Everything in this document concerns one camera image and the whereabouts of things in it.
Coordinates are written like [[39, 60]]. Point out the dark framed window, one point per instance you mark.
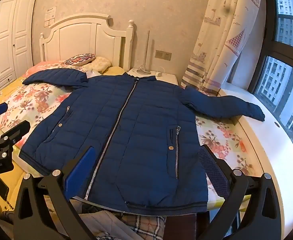
[[274, 80]]

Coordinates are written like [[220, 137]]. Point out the white window ledge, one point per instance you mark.
[[274, 155]]

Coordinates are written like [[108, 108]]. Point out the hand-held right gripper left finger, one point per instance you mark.
[[80, 165]]

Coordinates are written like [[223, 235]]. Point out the white wooden headboard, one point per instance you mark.
[[86, 40]]

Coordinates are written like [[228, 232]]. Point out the white slim table lamp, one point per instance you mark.
[[147, 50]]

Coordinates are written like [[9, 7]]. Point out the white wardrobe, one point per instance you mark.
[[6, 42]]

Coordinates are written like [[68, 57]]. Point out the pale yellow pillow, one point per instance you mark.
[[100, 63]]

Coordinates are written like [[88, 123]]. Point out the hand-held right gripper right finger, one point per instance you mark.
[[211, 165]]

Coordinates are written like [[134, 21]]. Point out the white quilted cloth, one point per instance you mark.
[[104, 226]]

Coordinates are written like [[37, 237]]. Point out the wall switch panel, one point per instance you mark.
[[163, 55]]

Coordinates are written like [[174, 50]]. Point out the paper wall notice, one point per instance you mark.
[[50, 12]]

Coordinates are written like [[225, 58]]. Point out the plaid cloth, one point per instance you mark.
[[146, 227]]

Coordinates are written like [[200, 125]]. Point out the white wall outlets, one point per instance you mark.
[[49, 23]]

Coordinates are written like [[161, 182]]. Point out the printed curtain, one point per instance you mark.
[[224, 42]]

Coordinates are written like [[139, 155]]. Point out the white charger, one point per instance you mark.
[[159, 74]]

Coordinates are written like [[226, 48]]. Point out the floral bedsheet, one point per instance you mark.
[[36, 100]]

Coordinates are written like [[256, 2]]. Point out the blue puffer jacket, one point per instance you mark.
[[136, 130]]

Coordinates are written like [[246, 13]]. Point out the patterned round pillow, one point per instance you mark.
[[80, 58]]

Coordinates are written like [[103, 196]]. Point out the white nightstand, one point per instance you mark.
[[169, 80]]

